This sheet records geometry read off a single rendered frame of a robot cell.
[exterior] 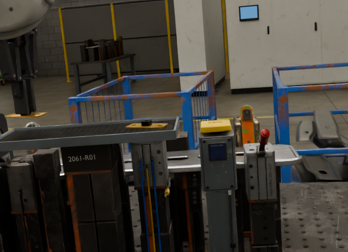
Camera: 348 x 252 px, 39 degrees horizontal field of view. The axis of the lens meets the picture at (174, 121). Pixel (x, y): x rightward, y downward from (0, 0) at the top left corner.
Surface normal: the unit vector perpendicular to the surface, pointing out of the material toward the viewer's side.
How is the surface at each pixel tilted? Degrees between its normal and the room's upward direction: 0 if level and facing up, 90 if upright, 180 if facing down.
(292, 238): 0
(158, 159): 90
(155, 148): 90
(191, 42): 90
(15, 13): 107
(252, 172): 90
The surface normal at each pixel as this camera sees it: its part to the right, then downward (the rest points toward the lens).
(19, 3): 0.41, 0.48
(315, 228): -0.08, -0.98
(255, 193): -0.06, 0.20
